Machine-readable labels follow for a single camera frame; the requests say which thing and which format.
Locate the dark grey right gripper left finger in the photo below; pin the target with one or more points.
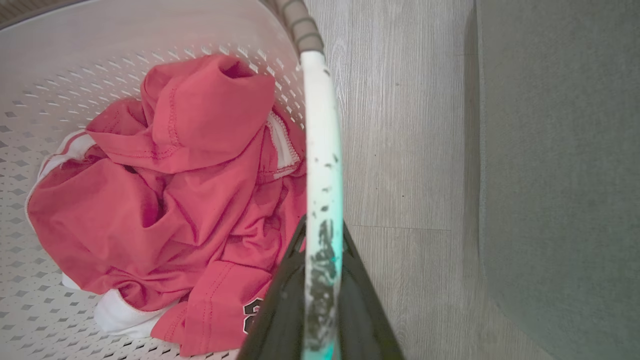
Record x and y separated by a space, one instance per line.
280 320

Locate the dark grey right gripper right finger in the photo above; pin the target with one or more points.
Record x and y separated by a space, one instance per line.
362 320

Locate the white perforated laundry basket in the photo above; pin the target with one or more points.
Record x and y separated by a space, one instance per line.
322 150

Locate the red jersey with white trim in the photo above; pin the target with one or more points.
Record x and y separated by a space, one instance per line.
175 200

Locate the white garment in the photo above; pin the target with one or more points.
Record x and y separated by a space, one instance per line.
120 315

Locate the grey carpet mat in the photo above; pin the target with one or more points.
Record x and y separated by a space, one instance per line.
560 175

